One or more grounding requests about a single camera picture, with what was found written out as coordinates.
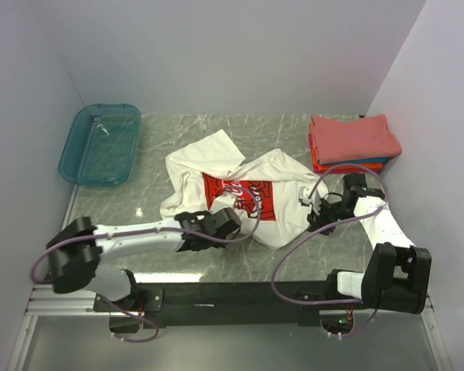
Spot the white t shirt red print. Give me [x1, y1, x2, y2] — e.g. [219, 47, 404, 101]
[160, 130, 329, 250]

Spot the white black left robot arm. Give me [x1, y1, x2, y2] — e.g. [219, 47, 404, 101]
[47, 207, 241, 311]

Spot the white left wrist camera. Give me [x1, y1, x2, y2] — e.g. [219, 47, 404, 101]
[210, 192, 237, 213]

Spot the aluminium rail frame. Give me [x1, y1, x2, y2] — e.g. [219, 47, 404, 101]
[7, 285, 453, 370]

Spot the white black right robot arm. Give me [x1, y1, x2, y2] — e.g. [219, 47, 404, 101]
[299, 173, 432, 314]

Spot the blue folded t shirt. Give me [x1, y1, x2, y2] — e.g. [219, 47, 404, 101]
[316, 158, 387, 166]

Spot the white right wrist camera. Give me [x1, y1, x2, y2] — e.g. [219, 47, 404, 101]
[299, 186, 320, 207]

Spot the teal plastic bin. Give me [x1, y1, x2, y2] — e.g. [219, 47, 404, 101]
[58, 104, 141, 187]

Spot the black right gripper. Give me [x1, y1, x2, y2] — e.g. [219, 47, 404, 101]
[307, 197, 357, 237]

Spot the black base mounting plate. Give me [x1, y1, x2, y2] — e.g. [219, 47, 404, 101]
[92, 268, 372, 334]

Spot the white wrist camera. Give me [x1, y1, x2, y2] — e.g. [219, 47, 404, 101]
[299, 186, 320, 207]
[210, 192, 237, 213]

